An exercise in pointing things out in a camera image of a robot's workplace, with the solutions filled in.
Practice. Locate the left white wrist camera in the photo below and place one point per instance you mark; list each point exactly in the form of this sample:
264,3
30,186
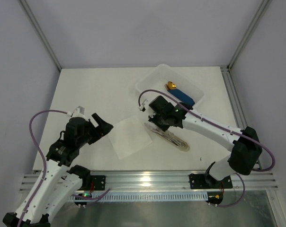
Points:
78,112

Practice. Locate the white paper napkin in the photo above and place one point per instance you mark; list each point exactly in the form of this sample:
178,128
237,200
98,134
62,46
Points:
128,137

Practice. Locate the gold cutlery in roll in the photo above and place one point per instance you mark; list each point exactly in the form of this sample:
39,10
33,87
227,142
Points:
170,85

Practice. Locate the right aluminium side rail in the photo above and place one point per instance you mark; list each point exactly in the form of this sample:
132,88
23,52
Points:
237,106

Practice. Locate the white slotted cable duct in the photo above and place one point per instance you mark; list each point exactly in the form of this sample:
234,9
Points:
154,196

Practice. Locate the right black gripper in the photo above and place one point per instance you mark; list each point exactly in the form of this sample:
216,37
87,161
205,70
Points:
156,118

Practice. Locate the oval wooden cutlery tray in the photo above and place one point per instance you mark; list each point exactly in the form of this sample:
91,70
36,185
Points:
183,146

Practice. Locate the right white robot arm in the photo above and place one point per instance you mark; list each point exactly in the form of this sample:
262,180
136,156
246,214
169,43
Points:
217,132

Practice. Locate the left aluminium frame post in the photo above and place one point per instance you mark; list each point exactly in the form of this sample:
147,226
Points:
39,32

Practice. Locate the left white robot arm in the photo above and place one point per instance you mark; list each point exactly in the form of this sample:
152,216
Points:
58,179

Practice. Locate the white plastic basket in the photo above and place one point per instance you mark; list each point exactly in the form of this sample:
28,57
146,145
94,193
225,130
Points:
165,79

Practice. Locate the aluminium frame post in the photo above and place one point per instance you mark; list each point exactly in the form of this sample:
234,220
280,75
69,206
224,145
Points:
257,17
39,32

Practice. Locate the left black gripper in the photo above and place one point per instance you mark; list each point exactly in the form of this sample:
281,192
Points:
95,132

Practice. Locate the right aluminium frame post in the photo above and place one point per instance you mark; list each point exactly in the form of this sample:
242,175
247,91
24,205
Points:
257,17

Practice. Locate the silver knife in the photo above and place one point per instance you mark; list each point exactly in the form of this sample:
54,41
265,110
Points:
164,134

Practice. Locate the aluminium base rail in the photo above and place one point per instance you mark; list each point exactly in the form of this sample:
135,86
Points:
179,181

